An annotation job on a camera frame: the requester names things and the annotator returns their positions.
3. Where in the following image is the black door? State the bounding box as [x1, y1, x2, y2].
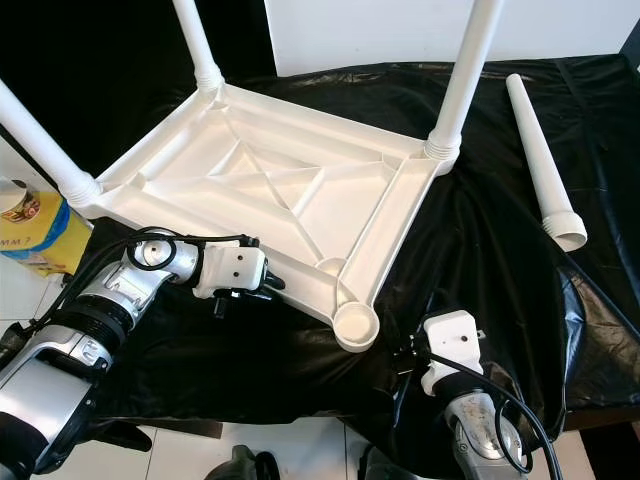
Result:
[0, 0, 266, 181]

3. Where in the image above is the yellow box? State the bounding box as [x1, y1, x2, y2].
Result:
[0, 200, 96, 276]

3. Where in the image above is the dark grey robot foot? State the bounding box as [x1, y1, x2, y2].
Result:
[205, 445, 281, 480]
[360, 445, 411, 480]

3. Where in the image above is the black plastic sheet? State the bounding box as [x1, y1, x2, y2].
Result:
[60, 55, 640, 471]

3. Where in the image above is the dark grey left robot foot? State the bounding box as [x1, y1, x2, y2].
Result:
[205, 445, 281, 480]

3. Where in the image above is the dark grey right robot foot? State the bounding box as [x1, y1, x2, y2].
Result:
[360, 445, 411, 480]

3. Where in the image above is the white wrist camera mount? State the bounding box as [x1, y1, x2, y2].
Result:
[420, 310, 485, 396]
[193, 243, 269, 299]

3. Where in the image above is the white plastic table top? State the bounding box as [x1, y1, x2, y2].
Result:
[72, 80, 463, 355]

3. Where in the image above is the instant noodle cup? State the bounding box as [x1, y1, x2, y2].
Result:
[0, 178, 33, 223]

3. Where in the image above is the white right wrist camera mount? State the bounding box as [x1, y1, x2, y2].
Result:
[420, 310, 485, 396]

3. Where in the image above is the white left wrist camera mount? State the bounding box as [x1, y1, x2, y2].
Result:
[193, 243, 269, 299]

